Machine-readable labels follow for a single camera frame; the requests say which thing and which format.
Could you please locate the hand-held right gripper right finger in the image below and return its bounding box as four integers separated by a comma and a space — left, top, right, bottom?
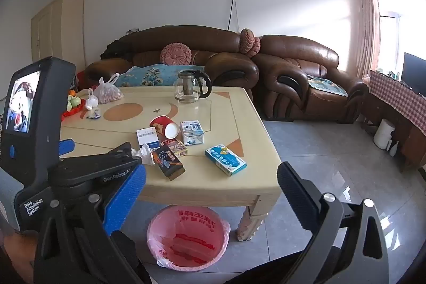
277, 162, 389, 284

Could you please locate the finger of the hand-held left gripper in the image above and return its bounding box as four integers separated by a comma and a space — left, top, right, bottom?
50, 142, 142, 202
59, 138, 76, 159

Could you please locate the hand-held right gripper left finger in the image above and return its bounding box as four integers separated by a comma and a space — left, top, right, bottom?
33, 166, 151, 284

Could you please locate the white tissue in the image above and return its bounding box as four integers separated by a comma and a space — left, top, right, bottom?
131, 143, 156, 166

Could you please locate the black snack packet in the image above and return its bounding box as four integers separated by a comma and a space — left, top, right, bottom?
152, 145, 186, 181

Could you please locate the white and blue box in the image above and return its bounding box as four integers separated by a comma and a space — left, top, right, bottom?
136, 126, 159, 151

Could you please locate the purple and gold box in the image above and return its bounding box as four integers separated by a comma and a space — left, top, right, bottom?
160, 139, 188, 157

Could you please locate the pink lined waste bin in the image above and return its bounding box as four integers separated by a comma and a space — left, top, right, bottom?
147, 205, 231, 272

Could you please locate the red paper cup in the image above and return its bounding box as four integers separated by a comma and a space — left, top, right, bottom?
149, 115, 179, 139

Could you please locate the light blue medicine box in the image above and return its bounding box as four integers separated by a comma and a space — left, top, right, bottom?
204, 143, 247, 177

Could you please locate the white and blue carton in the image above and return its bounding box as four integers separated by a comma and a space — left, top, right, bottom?
179, 120, 205, 146

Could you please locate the red fruit plate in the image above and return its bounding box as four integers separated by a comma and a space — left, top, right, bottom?
61, 99, 86, 122

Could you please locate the small white plastic bag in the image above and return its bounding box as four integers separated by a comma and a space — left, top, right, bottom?
85, 88, 100, 111

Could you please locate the clear bag of peanuts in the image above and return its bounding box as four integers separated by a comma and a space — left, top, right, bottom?
93, 73, 124, 104

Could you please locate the white round appliance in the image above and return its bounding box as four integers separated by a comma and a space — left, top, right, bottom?
373, 118, 396, 149

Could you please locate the dark clothing pile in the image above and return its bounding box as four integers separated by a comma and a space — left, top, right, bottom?
100, 39, 133, 60

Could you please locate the cream wardrobe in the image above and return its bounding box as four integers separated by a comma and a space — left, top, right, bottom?
31, 0, 86, 72

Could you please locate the blue floral cushion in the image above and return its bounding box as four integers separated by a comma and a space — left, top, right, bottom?
114, 64, 206, 88

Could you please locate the wooden television stand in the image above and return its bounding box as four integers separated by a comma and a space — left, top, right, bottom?
361, 84, 426, 171

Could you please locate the blue floral seat cloth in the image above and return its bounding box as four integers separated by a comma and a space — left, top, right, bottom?
305, 74, 349, 97

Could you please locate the brown leather armchair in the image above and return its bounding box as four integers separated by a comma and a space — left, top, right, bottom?
255, 34, 369, 124

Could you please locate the red checkered tablecloth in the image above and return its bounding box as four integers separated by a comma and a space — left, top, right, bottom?
369, 70, 426, 139

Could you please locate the brown leather sofa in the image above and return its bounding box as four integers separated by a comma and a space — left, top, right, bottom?
84, 25, 260, 102

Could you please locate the black television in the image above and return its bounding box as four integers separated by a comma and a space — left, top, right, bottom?
401, 52, 426, 96

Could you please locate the pink curtain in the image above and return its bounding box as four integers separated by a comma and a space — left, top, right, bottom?
360, 0, 381, 80

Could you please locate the glass teapot with black handle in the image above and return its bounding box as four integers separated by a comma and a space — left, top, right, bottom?
174, 69, 212, 104

